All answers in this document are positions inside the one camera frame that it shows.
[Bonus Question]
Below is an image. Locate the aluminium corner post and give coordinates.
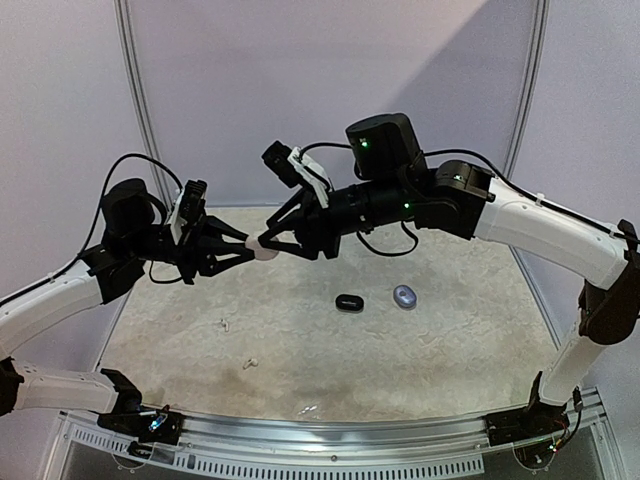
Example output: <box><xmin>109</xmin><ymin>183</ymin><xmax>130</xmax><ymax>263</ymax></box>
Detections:
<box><xmin>113</xmin><ymin>0</ymin><xmax>171</xmax><ymax>201</ymax></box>
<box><xmin>503</xmin><ymin>0</ymin><xmax>550</xmax><ymax>179</ymax></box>

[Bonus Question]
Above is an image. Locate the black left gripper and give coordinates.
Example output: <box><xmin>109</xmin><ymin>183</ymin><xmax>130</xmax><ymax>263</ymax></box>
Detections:
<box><xmin>127</xmin><ymin>206</ymin><xmax>257</xmax><ymax>284</ymax></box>

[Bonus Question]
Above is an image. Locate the aluminium left corner post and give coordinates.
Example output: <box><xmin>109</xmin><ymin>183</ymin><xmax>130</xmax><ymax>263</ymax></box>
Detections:
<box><xmin>113</xmin><ymin>0</ymin><xmax>171</xmax><ymax>201</ymax></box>

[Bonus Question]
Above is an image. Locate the aluminium front rail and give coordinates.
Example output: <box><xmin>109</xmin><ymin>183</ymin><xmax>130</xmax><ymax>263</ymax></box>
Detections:
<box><xmin>46</xmin><ymin>389</ymin><xmax>619</xmax><ymax>479</ymax></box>

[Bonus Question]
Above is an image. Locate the blue-grey oval charging case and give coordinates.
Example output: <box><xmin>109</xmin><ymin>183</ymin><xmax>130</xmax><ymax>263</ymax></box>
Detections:
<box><xmin>393</xmin><ymin>285</ymin><xmax>418</xmax><ymax>310</ymax></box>

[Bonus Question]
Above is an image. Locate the white stem earbud lower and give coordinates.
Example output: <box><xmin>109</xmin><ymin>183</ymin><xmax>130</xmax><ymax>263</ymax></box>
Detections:
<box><xmin>243</xmin><ymin>358</ymin><xmax>259</xmax><ymax>370</ymax></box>

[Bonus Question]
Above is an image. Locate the pink round charging case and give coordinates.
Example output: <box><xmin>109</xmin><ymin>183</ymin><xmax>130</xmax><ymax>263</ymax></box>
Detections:
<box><xmin>245</xmin><ymin>236</ymin><xmax>279</xmax><ymax>261</ymax></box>

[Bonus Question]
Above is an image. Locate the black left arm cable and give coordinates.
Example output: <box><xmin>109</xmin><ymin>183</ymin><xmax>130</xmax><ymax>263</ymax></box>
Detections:
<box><xmin>0</xmin><ymin>152</ymin><xmax>184</xmax><ymax>301</ymax></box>

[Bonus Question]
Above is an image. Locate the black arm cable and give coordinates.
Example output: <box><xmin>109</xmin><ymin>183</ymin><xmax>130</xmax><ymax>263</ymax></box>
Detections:
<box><xmin>0</xmin><ymin>152</ymin><xmax>184</xmax><ymax>301</ymax></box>
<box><xmin>299</xmin><ymin>142</ymin><xmax>640</xmax><ymax>259</ymax></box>

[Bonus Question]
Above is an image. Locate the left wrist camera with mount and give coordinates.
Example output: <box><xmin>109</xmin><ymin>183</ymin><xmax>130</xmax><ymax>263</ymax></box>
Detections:
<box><xmin>167</xmin><ymin>180</ymin><xmax>207</xmax><ymax>246</ymax></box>

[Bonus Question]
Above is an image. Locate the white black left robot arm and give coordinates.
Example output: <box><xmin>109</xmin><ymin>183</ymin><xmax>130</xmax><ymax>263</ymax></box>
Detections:
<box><xmin>1</xmin><ymin>178</ymin><xmax>255</xmax><ymax>434</ymax></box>

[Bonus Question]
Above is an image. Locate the aluminium right corner post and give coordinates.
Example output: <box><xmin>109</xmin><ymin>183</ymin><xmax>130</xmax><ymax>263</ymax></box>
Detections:
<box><xmin>503</xmin><ymin>0</ymin><xmax>550</xmax><ymax>179</ymax></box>

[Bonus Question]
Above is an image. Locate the black earbud charging case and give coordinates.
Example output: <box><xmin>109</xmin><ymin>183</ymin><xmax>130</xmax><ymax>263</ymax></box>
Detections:
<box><xmin>335</xmin><ymin>294</ymin><xmax>364</xmax><ymax>313</ymax></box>

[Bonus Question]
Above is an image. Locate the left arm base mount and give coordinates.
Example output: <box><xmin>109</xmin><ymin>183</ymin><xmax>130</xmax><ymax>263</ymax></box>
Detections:
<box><xmin>97</xmin><ymin>408</ymin><xmax>186</xmax><ymax>445</ymax></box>

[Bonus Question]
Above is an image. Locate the perforated white front panel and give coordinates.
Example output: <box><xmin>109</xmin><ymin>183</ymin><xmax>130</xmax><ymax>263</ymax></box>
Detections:
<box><xmin>59</xmin><ymin>427</ymin><xmax>485</xmax><ymax>479</ymax></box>

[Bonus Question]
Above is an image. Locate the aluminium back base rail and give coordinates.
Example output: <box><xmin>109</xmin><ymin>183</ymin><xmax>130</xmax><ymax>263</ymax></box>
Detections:
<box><xmin>206</xmin><ymin>201</ymin><xmax>285</xmax><ymax>209</ymax></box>

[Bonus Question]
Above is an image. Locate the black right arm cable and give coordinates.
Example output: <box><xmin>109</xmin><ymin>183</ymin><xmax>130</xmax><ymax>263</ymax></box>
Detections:
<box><xmin>299</xmin><ymin>142</ymin><xmax>640</xmax><ymax>259</ymax></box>

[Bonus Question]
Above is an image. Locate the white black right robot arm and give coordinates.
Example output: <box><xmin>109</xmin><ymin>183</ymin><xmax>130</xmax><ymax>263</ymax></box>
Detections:
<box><xmin>259</xmin><ymin>113</ymin><xmax>639</xmax><ymax>436</ymax></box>

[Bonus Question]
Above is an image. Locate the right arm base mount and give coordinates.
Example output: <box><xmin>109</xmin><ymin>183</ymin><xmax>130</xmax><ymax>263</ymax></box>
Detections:
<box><xmin>483</xmin><ymin>390</ymin><xmax>584</xmax><ymax>449</ymax></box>

